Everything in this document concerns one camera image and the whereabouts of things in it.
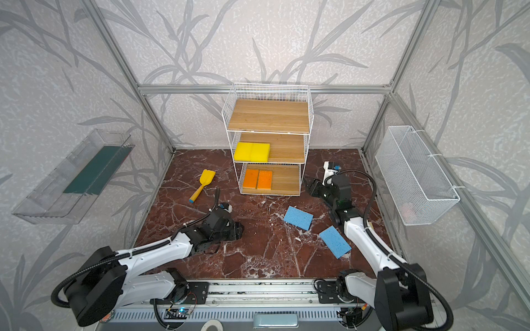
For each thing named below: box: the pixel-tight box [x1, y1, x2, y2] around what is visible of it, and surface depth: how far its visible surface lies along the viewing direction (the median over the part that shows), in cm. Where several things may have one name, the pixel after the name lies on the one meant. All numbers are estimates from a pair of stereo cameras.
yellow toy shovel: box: [189, 168, 217, 204], surface depth 108 cm
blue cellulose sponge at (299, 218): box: [283, 205, 314, 232], surface depth 93 cm
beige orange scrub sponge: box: [242, 168, 259, 189], surface depth 107 cm
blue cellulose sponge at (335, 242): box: [318, 224, 352, 260], surface depth 86 cm
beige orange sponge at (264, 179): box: [257, 169, 273, 190], surface depth 105 cm
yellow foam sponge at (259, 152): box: [249, 142, 270, 163], surface depth 85 cm
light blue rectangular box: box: [253, 313, 299, 329], surface depth 66 cm
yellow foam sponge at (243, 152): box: [233, 142, 253, 162], surface depth 84 cm
